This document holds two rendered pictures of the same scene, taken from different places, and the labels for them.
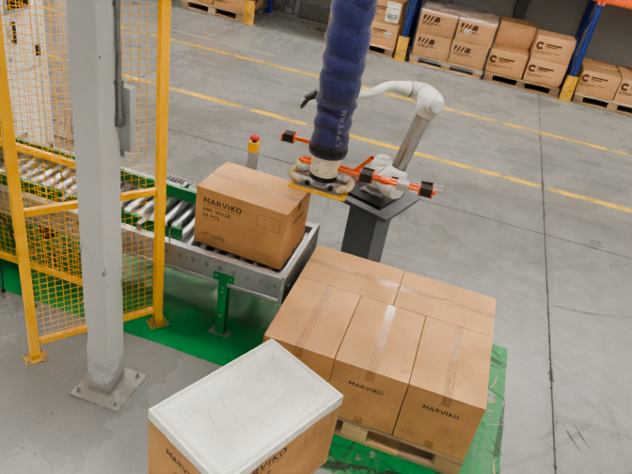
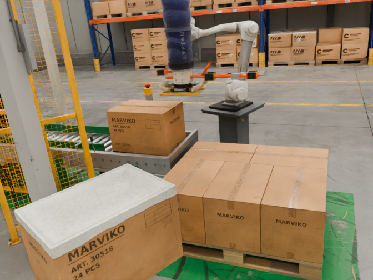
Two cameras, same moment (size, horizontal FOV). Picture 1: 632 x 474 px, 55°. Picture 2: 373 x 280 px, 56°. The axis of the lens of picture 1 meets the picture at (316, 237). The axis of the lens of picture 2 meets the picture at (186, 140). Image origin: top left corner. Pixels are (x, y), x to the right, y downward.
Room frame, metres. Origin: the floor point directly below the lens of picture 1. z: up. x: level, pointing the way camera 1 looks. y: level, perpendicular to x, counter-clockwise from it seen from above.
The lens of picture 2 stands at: (0.27, -0.58, 1.79)
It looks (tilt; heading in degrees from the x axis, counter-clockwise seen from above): 21 degrees down; 12
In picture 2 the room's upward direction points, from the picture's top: 5 degrees counter-clockwise
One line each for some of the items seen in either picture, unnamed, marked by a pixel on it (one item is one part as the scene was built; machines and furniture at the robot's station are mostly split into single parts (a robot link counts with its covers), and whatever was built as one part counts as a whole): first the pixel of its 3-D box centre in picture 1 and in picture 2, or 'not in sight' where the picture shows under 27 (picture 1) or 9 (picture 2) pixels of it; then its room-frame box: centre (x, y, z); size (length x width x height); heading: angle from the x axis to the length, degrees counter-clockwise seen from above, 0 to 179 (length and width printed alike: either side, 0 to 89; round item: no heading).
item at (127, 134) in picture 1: (113, 114); (19, 48); (2.52, 0.99, 1.62); 0.20 x 0.05 x 0.30; 78
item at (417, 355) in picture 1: (383, 340); (247, 190); (2.83, -0.51, 0.34); 1.20 x 1.00 x 0.40; 78
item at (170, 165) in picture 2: (299, 265); (184, 155); (3.26, 0.07, 0.47); 0.70 x 0.03 x 0.15; 168
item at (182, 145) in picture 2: (301, 251); (183, 144); (3.26, 0.07, 0.58); 0.70 x 0.03 x 0.06; 168
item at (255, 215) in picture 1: (252, 213); (147, 126); (3.33, 0.42, 0.75); 0.60 x 0.40 x 0.40; 76
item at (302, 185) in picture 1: (318, 186); (180, 91); (3.16, 0.04, 1.11); 0.34 x 0.10 x 0.05; 81
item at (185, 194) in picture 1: (114, 169); (70, 126); (3.83, 1.51, 0.60); 1.60 x 0.10 x 0.09; 78
